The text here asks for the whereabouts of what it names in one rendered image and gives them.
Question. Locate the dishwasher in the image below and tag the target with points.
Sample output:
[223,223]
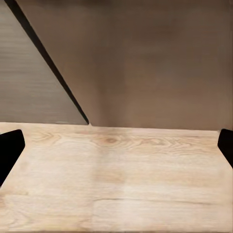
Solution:
[32,89]

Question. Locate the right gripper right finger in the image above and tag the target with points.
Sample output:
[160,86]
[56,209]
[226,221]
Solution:
[225,144]

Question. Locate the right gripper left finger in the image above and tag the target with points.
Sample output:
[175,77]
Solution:
[12,145]

